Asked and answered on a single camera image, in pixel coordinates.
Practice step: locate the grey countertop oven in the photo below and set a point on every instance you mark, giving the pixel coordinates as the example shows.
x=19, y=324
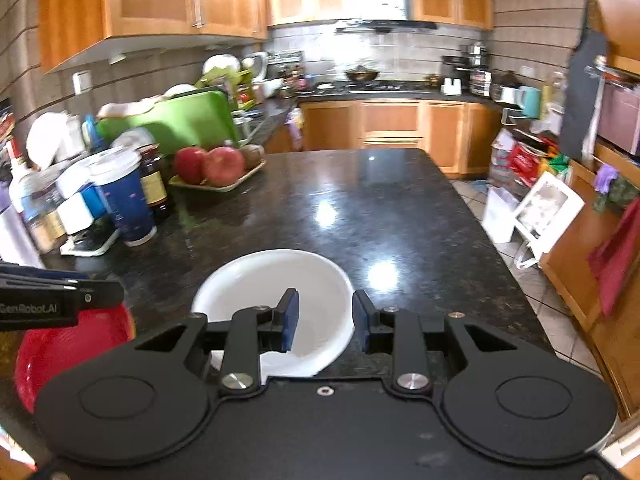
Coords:
x=620, y=120

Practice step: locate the brown kiwi fruit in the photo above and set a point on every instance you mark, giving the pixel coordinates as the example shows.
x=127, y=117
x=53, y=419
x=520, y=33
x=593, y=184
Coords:
x=252, y=156

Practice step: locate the black coffee machine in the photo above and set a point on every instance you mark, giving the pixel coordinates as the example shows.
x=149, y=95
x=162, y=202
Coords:
x=455, y=67

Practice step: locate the white floor bag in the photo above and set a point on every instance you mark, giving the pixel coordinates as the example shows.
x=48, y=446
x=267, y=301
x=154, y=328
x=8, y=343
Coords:
x=500, y=212

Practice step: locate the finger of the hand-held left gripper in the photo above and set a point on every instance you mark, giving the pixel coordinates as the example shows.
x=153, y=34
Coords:
x=100, y=295
x=60, y=275

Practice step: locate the dark glass jar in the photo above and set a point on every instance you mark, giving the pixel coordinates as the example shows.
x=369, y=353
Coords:
x=155, y=185

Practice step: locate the white picture frame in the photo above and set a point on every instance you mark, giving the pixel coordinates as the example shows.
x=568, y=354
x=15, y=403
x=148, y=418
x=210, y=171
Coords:
x=547, y=210

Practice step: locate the white plastic tray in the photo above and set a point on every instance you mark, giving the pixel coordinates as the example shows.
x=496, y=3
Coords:
x=92, y=245

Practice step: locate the red cloth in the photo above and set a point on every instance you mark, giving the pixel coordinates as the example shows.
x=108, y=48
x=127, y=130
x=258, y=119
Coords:
x=617, y=260

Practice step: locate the red snack packaging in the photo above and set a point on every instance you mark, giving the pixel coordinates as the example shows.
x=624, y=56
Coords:
x=525, y=162

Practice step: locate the steel cooking pot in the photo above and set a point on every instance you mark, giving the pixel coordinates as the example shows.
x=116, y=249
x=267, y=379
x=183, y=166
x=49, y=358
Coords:
x=474, y=55

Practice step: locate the wooden base cabinet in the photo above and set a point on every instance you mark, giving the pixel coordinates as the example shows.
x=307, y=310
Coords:
x=390, y=125

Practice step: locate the green cutting board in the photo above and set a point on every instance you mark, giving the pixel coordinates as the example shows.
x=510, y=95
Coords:
x=170, y=120

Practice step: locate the teal mug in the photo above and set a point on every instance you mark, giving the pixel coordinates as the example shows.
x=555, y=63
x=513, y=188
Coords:
x=529, y=101

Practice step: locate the red capped bottle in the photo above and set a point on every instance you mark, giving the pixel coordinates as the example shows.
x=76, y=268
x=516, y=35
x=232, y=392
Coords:
x=16, y=160

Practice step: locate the red pomegranate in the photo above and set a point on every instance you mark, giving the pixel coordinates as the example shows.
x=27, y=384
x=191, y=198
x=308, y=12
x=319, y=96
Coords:
x=190, y=165

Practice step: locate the white plastic bag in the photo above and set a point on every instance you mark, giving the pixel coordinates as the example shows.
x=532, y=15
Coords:
x=47, y=140

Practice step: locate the blue paper cup white lid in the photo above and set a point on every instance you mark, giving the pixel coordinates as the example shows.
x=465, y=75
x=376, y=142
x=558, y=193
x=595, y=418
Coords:
x=125, y=205

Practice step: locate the white ribbed plastic bowl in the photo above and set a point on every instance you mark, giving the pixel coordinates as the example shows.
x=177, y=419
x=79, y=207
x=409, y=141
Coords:
x=270, y=275

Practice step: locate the white wall socket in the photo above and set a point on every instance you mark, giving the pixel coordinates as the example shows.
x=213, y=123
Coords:
x=82, y=82

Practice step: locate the black apron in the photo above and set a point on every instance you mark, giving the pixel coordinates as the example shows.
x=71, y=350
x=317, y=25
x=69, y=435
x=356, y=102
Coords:
x=582, y=95

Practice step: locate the red apples on tray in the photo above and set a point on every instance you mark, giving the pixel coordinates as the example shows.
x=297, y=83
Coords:
x=223, y=166

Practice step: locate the clear plastic bottle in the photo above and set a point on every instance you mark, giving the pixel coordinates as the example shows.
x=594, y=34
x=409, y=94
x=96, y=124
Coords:
x=554, y=102

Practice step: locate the long wooden wall cabinet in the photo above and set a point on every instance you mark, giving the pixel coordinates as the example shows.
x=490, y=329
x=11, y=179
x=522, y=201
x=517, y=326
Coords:
x=150, y=5

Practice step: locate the purple glove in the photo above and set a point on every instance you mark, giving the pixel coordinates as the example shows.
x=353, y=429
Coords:
x=606, y=177

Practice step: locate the dark electric cooker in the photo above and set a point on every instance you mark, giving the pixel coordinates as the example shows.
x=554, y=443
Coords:
x=506, y=87

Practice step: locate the gas stove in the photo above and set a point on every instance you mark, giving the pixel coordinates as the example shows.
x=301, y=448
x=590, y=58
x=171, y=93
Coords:
x=390, y=86

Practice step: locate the pale green cabbage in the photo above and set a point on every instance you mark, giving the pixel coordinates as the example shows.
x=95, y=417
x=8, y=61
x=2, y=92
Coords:
x=220, y=65

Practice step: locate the seasoning bottle rack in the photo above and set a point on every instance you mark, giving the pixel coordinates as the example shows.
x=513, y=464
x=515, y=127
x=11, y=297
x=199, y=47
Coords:
x=295, y=72

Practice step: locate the clear jar yellow label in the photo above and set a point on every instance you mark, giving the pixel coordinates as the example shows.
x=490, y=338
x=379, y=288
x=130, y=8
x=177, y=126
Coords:
x=45, y=220

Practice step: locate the spice jar rack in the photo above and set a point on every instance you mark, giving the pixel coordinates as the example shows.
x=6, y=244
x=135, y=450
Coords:
x=482, y=82

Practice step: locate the magenta plastic plate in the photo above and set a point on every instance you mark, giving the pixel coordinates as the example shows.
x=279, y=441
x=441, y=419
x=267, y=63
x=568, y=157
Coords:
x=60, y=350

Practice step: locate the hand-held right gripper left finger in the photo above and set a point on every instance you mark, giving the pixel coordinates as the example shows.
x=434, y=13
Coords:
x=290, y=320

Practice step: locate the dark wok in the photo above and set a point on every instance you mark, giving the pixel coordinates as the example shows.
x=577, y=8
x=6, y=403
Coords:
x=362, y=74

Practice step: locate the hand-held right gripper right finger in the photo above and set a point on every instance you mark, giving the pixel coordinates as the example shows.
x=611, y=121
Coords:
x=361, y=320

